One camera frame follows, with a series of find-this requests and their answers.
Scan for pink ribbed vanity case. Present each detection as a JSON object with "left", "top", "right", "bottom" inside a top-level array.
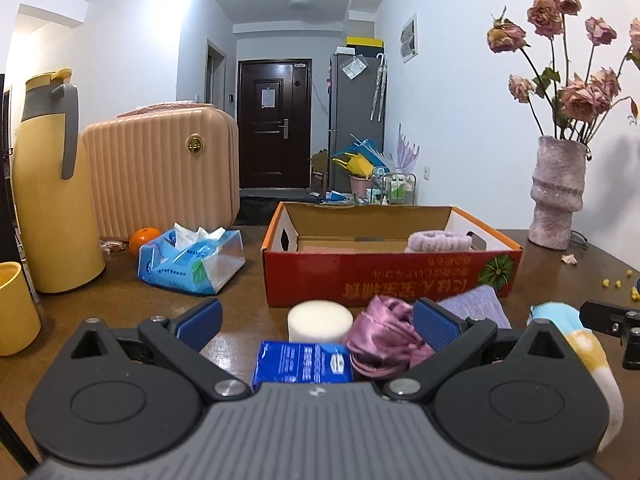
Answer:
[{"left": 81, "top": 101, "right": 241, "bottom": 241}]

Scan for red cardboard box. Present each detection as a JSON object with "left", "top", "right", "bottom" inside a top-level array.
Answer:
[{"left": 261, "top": 201, "right": 524, "bottom": 308}]

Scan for wire rack with bottles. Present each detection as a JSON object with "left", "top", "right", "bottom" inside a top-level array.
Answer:
[{"left": 370, "top": 170, "right": 418, "bottom": 206}]

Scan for dark brown entrance door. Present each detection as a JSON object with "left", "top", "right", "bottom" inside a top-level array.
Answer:
[{"left": 237, "top": 58, "right": 312, "bottom": 190}]

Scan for yellow cup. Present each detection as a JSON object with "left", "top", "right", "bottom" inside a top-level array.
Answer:
[{"left": 0, "top": 261, "right": 42, "bottom": 357}]

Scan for purple feather decoration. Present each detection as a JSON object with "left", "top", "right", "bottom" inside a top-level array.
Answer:
[{"left": 395, "top": 122, "right": 421, "bottom": 173}]

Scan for pink fluffy headband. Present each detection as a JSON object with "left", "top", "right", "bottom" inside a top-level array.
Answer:
[{"left": 405, "top": 230, "right": 474, "bottom": 254}]

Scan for pink satin scrunchie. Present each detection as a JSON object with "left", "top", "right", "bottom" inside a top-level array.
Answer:
[{"left": 346, "top": 295, "right": 437, "bottom": 380}]

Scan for pile of blue yellow bags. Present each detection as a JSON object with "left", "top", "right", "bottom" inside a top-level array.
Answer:
[{"left": 332, "top": 132, "right": 396, "bottom": 181}]

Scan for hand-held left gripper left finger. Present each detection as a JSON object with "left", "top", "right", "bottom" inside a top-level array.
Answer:
[{"left": 70, "top": 297, "right": 252, "bottom": 404}]

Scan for yellow black box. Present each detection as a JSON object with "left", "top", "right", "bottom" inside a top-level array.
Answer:
[{"left": 346, "top": 36, "right": 386, "bottom": 56}]

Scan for purple fabric pouch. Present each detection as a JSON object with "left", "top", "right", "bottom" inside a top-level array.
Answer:
[{"left": 437, "top": 284, "right": 512, "bottom": 331}]

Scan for clear plastic bag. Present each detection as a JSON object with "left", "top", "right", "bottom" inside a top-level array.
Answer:
[{"left": 342, "top": 56, "right": 369, "bottom": 81}]

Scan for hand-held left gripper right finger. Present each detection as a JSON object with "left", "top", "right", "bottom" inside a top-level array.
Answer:
[{"left": 382, "top": 297, "right": 572, "bottom": 404}]

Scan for yellow white fuzzy sock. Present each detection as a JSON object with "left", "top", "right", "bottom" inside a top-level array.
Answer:
[{"left": 562, "top": 327, "right": 626, "bottom": 453}]

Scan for brown cardboard carton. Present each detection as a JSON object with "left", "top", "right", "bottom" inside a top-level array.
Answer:
[{"left": 310, "top": 149, "right": 331, "bottom": 194}]

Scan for blue handkerchief pack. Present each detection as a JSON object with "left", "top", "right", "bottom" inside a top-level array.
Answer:
[{"left": 251, "top": 341, "right": 354, "bottom": 389}]

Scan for dried pink roses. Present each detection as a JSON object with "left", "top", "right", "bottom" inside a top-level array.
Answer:
[{"left": 487, "top": 0, "right": 640, "bottom": 148}]

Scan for white round sponge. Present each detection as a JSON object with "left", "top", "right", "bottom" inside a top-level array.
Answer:
[{"left": 287, "top": 300, "right": 354, "bottom": 346}]

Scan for blue soft tissue pack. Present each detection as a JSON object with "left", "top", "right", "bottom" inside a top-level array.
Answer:
[{"left": 137, "top": 226, "right": 247, "bottom": 296}]

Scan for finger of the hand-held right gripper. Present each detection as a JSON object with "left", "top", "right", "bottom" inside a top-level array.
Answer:
[{"left": 580, "top": 300, "right": 640, "bottom": 371}]

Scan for clear folded umbrella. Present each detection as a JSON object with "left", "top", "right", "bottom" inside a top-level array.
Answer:
[{"left": 370, "top": 53, "right": 389, "bottom": 122}]

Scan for orange fruit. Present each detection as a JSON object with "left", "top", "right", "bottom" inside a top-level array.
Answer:
[{"left": 129, "top": 227, "right": 164, "bottom": 255}]

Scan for grey refrigerator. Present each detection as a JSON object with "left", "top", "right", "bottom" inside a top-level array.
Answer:
[{"left": 327, "top": 51, "right": 387, "bottom": 193}]

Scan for dark door mat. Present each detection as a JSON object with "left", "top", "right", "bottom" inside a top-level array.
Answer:
[{"left": 232, "top": 196, "right": 301, "bottom": 227}]

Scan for yellow thermos jug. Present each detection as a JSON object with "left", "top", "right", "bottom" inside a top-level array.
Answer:
[{"left": 11, "top": 67, "right": 107, "bottom": 295}]

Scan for pink textured vase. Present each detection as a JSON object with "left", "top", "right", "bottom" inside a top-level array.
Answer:
[{"left": 528, "top": 135, "right": 587, "bottom": 251}]

